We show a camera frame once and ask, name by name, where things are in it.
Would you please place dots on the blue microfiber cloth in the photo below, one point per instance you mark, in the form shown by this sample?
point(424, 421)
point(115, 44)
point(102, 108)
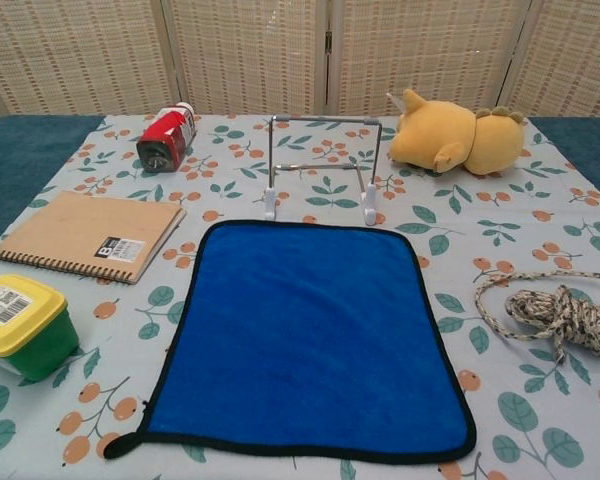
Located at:
point(305, 325)

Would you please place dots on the yellow plush animal toy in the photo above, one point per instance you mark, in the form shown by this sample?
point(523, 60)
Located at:
point(430, 135)

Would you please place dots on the red drink bottle, white cap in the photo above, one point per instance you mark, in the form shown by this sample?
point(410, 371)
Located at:
point(167, 137)

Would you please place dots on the tablecloth with fruit leaf print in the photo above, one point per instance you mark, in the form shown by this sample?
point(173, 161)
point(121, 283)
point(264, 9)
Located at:
point(505, 225)

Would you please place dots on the brown spiral notebook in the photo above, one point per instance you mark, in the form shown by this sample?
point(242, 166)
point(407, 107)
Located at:
point(90, 225)

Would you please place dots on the green container with yellow lid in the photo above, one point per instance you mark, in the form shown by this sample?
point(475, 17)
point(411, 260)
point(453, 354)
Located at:
point(20, 310)

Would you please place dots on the teal table cover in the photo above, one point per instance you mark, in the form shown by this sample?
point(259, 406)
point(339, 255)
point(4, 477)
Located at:
point(20, 160)

